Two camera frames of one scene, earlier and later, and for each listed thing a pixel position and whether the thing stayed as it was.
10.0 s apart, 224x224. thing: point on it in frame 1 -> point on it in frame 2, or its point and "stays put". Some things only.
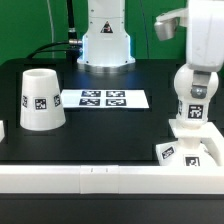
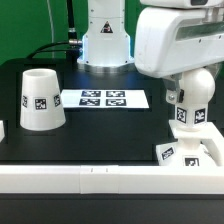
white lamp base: (187, 151) stays put
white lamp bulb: (193, 112) stays put
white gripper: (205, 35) -> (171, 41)
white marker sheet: (104, 99) stays put
